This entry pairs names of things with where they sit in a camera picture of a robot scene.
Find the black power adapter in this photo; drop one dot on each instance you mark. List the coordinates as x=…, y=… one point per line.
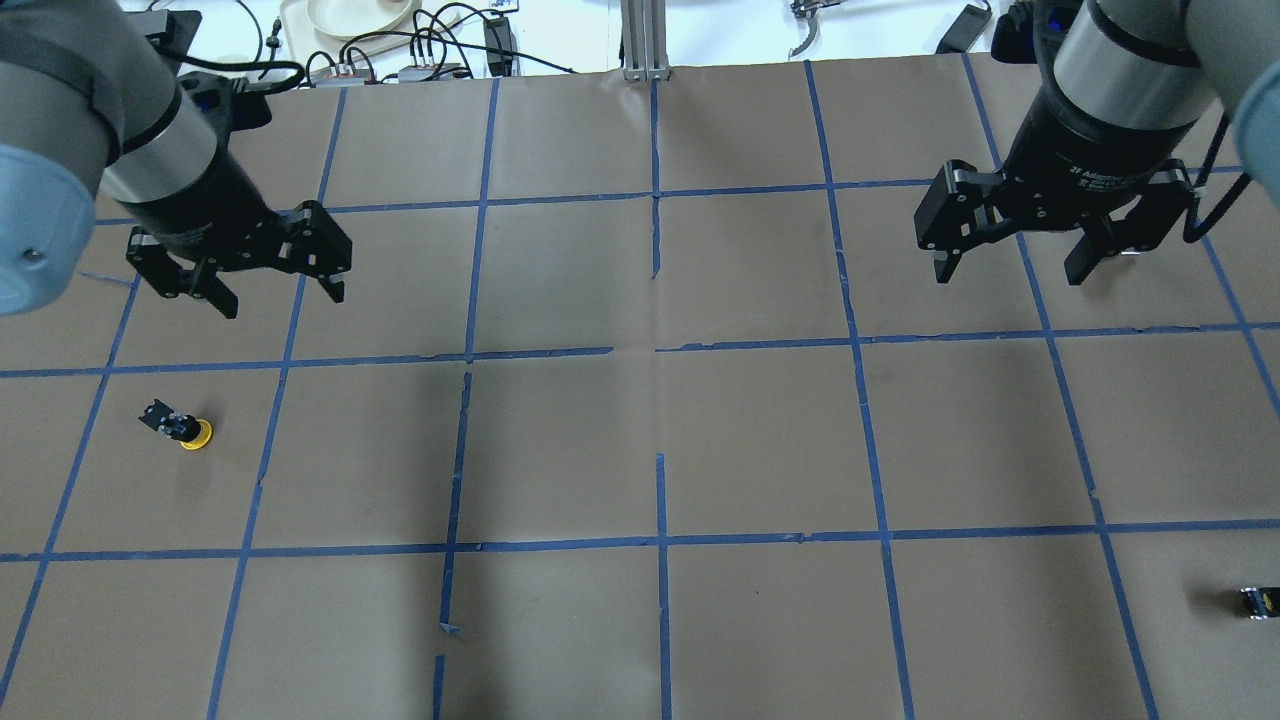
x=965, y=29

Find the yellow push button switch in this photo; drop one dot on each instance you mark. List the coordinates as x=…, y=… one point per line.
x=190, y=432

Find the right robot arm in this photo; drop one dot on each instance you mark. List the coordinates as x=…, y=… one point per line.
x=1122, y=84

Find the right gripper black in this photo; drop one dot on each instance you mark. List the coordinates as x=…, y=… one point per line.
x=1085, y=150

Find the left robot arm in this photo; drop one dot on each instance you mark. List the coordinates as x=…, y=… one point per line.
x=91, y=106

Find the brown paper table cover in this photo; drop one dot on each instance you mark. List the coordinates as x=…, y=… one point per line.
x=643, y=403

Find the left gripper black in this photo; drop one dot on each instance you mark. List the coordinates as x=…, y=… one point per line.
x=203, y=205

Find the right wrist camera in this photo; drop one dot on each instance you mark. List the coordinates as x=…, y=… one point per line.
x=1025, y=30

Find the small black contact block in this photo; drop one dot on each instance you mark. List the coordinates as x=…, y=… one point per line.
x=1260, y=603

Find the beige round plate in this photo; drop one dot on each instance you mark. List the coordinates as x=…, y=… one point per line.
x=349, y=19

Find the aluminium frame post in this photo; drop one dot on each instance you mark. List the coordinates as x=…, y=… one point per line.
x=644, y=56

